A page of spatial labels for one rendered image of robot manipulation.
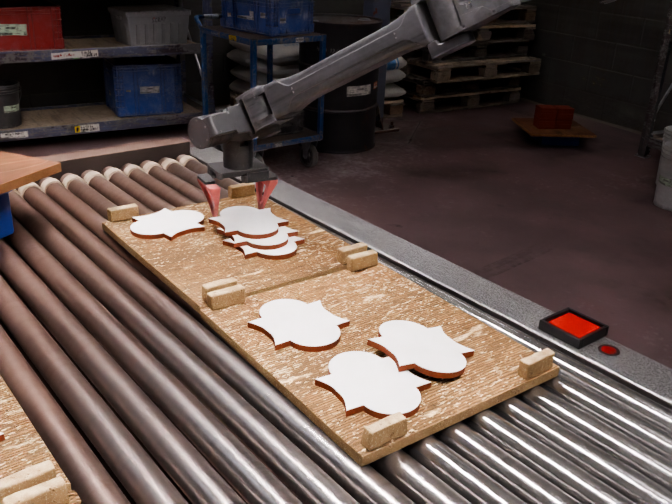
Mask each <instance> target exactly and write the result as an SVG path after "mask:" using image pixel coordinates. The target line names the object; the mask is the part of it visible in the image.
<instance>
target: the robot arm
mask: <svg viewBox="0 0 672 504"><path fill-rule="evenodd" d="M470 1H471V3H470V4H468V2H470ZM526 1H531V0H410V2H411V5H412V6H411V7H409V8H408V10H407V11H406V12H404V13H403V14H402V15H401V16H400V17H398V18H397V19H396V20H394V21H393V22H391V23H390V24H388V25H387V26H385V27H383V28H381V29H379V30H378V31H376V32H374V33H372V34H370V35H368V36H366V37H364V38H363V39H361V40H359V41H357V42H355V43H353V44H351V45H350V46H348V47H346V48H344V49H342V50H340V51H338V52H336V53H335V54H333V55H331V56H329V57H327V58H325V59H323V60H322V61H320V62H318V63H316V64H314V65H312V66H310V67H308V68H307V69H305V70H303V71H301V72H299V73H297V74H295V75H292V76H290V77H286V78H281V79H276V80H274V81H272V82H270V83H268V84H266V85H259V86H256V87H253V88H251V89H249V90H247V91H246V92H244V93H243V94H241V95H239V96H238V97H236V98H235V99H236V102H237V105H234V106H229V107H227V108H225V109H221V110H218V111H215V113H212V114H207V115H203V116H198V117H194V118H192V119H191V120H190V121H189V124H188V135H189V139H190V141H191V142H192V144H193V145H194V146H195V147H196V148H198V149H205V148H209V147H213V146H217V145H220V144H223V161H222V162H214V163H208V164H207V173H205V174H198V175H197V178H198V183H199V185H200V187H201V189H202V191H203V193H204V194H205V196H206V198H207V200H208V203H209V207H210V210H211V213H212V216H213V217H217V215H218V208H219V199H220V187H219V186H217V185H216V184H215V180H214V178H217V179H219V180H223V179H224V178H231V177H239V176H241V181H242V182H244V183H254V182H255V183H256V194H257V203H258V209H259V210H261V209H264V207H265V205H266V202H267V200H268V198H269V196H270V195H271V193H272V191H273V190H274V188H275V187H276V185H277V183H278V176H277V175H276V174H275V173H273V172H272V171H270V170H269V167H268V166H267V165H265V164H264V163H262V162H261V161H259V160H258V159H257V158H253V139H256V138H259V139H264V138H267V137H271V136H273V135H275V134H277V133H279V132H281V129H280V128H281V127H280V125H281V124H283V123H285V122H287V121H289V120H291V119H293V115H295V114H297V113H300V112H301V111H302V110H303V109H304V108H305V107H306V106H307V105H309V104H310V103H311V102H313V101H314V100H316V99H317V98H319V97H321V96H323V95H325V94H327V93H329V92H331V91H333V90H335V89H337V88H339V87H341V86H343V85H345V84H347V83H349V82H351V81H353V80H355V79H357V78H359V77H361V76H363V75H365V74H367V73H369V72H371V71H373V70H375V69H377V68H379V67H381V66H383V65H385V64H387V63H389V62H391V61H393V60H395V59H397V58H399V57H401V56H403V55H405V54H407V53H409V52H411V51H414V50H417V49H420V48H423V47H428V50H429V52H430V55H431V57H432V60H437V59H441V58H443V57H445V56H447V55H449V54H452V53H454V52H456V51H458V50H460V49H462V48H464V47H466V46H468V45H470V44H472V43H475V41H476V40H475V37H474V34H473V31H475V30H477V29H478V28H480V27H482V26H484V25H486V24H487V23H489V22H491V21H493V20H494V19H496V18H498V17H500V16H501V15H503V14H505V13H507V12H508V11H510V10H512V9H514V8H516V7H517V6H519V5H521V3H522V2H526ZM264 184H265V186H266V187H265V190H264V194H263V197H262V192H263V186H264Z"/></svg>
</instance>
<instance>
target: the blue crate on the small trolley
mask: <svg viewBox="0 0 672 504"><path fill-rule="evenodd" d="M314 2H315V1H314V0H221V3H222V5H220V6H222V11H220V12H222V18H220V20H221V26H223V28H227V29H232V30H238V31H243V32H248V33H253V34H259V35H264V36H269V37H278V36H288V35H299V34H309V33H312V32H314V23H313V18H314V17H313V3H314Z"/></svg>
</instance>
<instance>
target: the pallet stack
mask: <svg viewBox="0 0 672 504"><path fill-rule="evenodd" d="M411 6H412V5H411V2H410V0H393V1H391V11H390V23H391V22H393V21H394V20H396V19H397V18H398V17H400V16H401V15H397V14H398V11H399V9H400V10H404V12H406V11H407V10H408V8H409V7H411ZM536 9H537V6H532V5H519V6H517V7H516V8H514V9H512V10H519V15H518V19H519V20H507V19H503V18H509V13H510V11H508V12H507V13H505V14H503V15H501V16H500V17H498V18H496V19H494V20H493V21H491V22H489V23H487V24H486V25H484V26H482V27H480V28H478V29H477V30H475V31H473V34H474V37H475V40H476V41H475V43H472V44H470V45H468V46H466V47H464V48H462V49H460V50H458V51H456V52H454V53H452V54H449V55H447V56H445V57H443V58H441V59H437V60H432V57H431V55H430V52H429V50H428V47H423V48H420V49H417V50H414V51H411V52H409V53H407V54H405V55H403V56H402V57H403V58H404V59H405V60H406V61H407V65H406V66H404V67H403V68H401V69H399V70H401V71H402V72H404V73H405V74H406V77H405V78H403V79H402V80H400V81H398V82H393V83H394V84H396V85H398V86H399V87H401V88H403V89H404V90H405V91H406V94H404V95H402V96H399V97H398V98H401V99H404V102H403V106H406V105H415V104H417V105H416V109H417V110H415V111H414V112H416V113H419V114H423V113H434V112H444V111H454V110H463V109H471V108H480V107H488V106H497V105H505V104H511V103H516V102H519V99H520V92H519V91H518V90H521V87H519V83H520V76H530V75H539V73H540V72H539V71H540V67H541V64H540V63H541V59H539V58H535V57H528V56H526V55H527V51H528V45H529V43H528V42H529V41H532V40H534V36H535V34H534V31H533V30H532V29H535V28H536V24H531V23H534V22H535V16H536ZM511 28H518V29H517V35H516V37H517V38H514V37H510V34H508V33H511ZM489 29H490V31H489ZM504 44H511V52H508V51H504V50H503V47H504ZM521 62H522V67H521V68H517V67H513V66H508V65H506V64H508V63H521ZM408 74H409V75H408ZM496 78H503V82H499V83H497V82H498V81H495V79H496ZM411 83H412V84H411ZM498 92H505V94H504V96H503V100H499V101H491V102H482V103H479V100H480V97H489V96H496V94H495V93H498ZM452 100H461V101H460V104H461V105H456V106H447V107H438V108H434V107H435V105H434V102H442V101H452Z"/></svg>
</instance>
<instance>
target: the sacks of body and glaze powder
mask: <svg viewBox="0 0 672 504"><path fill-rule="evenodd" d="M229 43H230V44H231V45H232V46H234V47H235V48H237V49H233V50H231V51H230V52H229V53H227V57H228V58H229V59H231V60H232V61H234V62H236V63H238V64H241V65H237V66H235V67H234V68H233V69H231V70H230V73H231V74H232V75H234V76H235V77H237V78H238V79H236V80H234V81H233V82H232V83H231V84H230V85H229V88H230V89H231V90H233V91H230V106H234V104H236V103H237V102H236V99H235V98H236V97H238V96H239V95H241V94H243V93H244V92H246V91H247V90H249V89H250V45H246V44H243V43H239V42H235V41H231V40H229ZM298 59H299V43H289V44H276V45H273V81H274V80H276V79H281V78H286V77H290V76H292V75H295V74H297V73H299V63H298V62H297V60H298ZM406 65H407V61H406V60H405V59H404V58H403V57H402V56H401V57H399V58H397V59H395V60H393V61H391V62H389V63H387V67H386V84H385V98H384V104H385V107H384V113H383V119H385V118H394V117H402V115H403V114H402V112H403V102H404V99H401V98H398V97H399V96H402V95H404V94H406V91H405V90H404V89H403V88H401V87H399V86H398V85H396V84H394V83H393V82H398V81H400V80H402V79H403V78H405V77H406V74H405V73H404V72H402V71H401V70H399V69H401V68H403V67H404V66H406ZM266 84H267V45H262V46H257V86H259V85H266Z"/></svg>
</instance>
